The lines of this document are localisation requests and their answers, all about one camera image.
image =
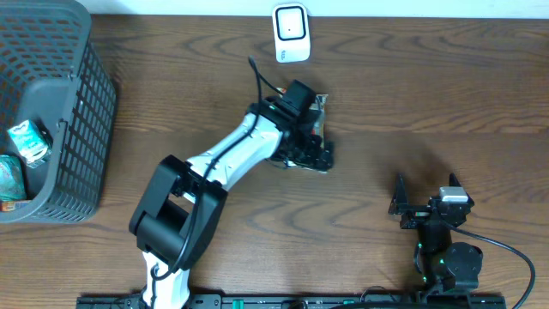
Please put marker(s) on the large white snack bag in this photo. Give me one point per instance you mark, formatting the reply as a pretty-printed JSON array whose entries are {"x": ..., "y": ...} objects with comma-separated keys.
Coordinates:
[{"x": 304, "y": 145}]

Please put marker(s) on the grey plastic mesh basket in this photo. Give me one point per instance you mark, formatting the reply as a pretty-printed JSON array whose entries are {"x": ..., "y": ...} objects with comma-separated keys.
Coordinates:
[{"x": 52, "y": 76}]

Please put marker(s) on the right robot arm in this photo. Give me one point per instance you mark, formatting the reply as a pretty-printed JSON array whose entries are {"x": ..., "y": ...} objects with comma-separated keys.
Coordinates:
[{"x": 448, "y": 267}]

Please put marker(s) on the small teal tissue pack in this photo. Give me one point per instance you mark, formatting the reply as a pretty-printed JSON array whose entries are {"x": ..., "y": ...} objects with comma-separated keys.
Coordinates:
[{"x": 31, "y": 143}]

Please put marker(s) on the white barcode scanner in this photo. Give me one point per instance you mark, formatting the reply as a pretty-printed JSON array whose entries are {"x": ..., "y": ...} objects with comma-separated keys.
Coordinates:
[{"x": 291, "y": 33}]

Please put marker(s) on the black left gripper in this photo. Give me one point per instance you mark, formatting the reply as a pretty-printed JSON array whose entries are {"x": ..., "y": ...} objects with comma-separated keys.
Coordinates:
[{"x": 313, "y": 155}]

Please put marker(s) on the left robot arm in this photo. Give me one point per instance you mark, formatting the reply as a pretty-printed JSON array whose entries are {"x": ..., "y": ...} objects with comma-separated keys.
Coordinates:
[{"x": 179, "y": 211}]

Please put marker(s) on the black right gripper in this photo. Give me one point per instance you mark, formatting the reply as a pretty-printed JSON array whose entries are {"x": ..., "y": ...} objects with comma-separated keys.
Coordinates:
[{"x": 400, "y": 200}]

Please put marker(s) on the orange small snack packet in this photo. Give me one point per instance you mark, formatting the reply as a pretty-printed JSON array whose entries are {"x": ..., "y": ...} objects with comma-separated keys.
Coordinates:
[{"x": 9, "y": 206}]

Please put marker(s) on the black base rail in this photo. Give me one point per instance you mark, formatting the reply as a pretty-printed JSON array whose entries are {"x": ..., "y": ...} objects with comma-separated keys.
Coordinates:
[{"x": 216, "y": 301}]

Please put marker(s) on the teal snack packet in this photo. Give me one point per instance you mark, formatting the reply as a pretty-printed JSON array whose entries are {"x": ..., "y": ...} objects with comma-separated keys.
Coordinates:
[{"x": 12, "y": 183}]

